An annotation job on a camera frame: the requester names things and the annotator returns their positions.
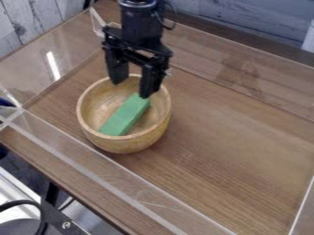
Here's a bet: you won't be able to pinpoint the brown wooden bowl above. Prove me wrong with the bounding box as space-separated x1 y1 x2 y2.
76 74 172 153

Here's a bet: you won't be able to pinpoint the black cable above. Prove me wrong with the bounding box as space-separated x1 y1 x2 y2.
0 199 48 235

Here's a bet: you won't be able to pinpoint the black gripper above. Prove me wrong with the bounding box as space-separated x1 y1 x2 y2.
102 6 174 98

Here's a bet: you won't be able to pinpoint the white object at right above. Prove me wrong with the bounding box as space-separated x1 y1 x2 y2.
302 28 314 53

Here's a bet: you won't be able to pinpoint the clear acrylic tray walls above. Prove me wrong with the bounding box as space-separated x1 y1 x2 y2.
0 14 314 235

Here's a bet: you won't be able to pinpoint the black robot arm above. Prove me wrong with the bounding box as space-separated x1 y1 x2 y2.
102 0 174 98

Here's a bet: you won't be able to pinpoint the black metal table leg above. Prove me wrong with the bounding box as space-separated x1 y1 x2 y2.
45 183 60 206

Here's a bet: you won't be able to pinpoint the blue object at edge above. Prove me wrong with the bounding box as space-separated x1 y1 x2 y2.
0 97 15 107

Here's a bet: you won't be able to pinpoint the black bracket with screw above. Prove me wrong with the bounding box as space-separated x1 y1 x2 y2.
41 201 91 235

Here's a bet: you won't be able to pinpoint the green rectangular block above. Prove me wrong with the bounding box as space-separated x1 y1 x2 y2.
98 93 150 136

